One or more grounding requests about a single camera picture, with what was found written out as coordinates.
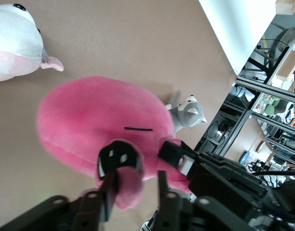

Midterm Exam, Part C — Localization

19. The black camera cable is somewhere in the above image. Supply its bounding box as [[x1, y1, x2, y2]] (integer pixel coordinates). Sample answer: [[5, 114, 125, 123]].
[[252, 168, 295, 178]]

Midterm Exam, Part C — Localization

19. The round wooden disc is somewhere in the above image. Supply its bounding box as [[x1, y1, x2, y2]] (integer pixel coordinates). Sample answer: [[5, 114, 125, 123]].
[[256, 141, 268, 154]]

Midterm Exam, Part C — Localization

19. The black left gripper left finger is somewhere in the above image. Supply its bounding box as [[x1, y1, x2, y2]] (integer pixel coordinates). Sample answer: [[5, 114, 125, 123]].
[[75, 168, 120, 231]]

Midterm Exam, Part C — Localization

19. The green chair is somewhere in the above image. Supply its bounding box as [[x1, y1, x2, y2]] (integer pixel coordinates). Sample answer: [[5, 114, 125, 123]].
[[266, 100, 281, 116]]

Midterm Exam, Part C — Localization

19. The aluminium extrusion frame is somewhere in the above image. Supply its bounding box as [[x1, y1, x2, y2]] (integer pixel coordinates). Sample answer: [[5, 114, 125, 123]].
[[195, 77, 295, 169]]

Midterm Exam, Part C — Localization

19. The grey office chair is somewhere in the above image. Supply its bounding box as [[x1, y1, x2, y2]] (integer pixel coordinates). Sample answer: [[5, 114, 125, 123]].
[[264, 26, 295, 73]]

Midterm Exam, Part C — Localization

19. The white panel board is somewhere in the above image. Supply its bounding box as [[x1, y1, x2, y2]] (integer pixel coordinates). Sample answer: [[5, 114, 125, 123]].
[[197, 0, 276, 76]]

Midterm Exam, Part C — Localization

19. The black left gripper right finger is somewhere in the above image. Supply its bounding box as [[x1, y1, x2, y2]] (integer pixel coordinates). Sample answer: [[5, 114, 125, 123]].
[[156, 170, 184, 231]]

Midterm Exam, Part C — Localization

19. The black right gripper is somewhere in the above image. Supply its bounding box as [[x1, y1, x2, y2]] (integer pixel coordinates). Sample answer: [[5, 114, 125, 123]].
[[158, 141, 268, 200]]

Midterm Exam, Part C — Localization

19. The pale pink dog plush toy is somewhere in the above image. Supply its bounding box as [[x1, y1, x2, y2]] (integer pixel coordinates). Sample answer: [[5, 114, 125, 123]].
[[0, 2, 65, 82]]

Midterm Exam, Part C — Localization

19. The blue plate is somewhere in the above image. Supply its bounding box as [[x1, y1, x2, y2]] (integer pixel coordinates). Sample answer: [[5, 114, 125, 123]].
[[239, 149, 251, 165]]

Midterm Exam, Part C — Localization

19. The bright pink round plush toy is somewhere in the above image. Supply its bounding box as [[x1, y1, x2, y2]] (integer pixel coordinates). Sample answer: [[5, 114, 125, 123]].
[[36, 76, 193, 212]]

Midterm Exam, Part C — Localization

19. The light wooden board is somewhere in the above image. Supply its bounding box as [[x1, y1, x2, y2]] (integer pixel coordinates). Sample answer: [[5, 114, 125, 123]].
[[276, 50, 295, 82]]

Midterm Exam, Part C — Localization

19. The grey white husky plush toy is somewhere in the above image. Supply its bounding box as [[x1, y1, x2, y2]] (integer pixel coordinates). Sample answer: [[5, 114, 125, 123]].
[[165, 94, 208, 134]]

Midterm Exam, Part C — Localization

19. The light wooden block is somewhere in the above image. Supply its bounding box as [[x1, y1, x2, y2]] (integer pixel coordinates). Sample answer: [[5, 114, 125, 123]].
[[275, 0, 295, 15]]

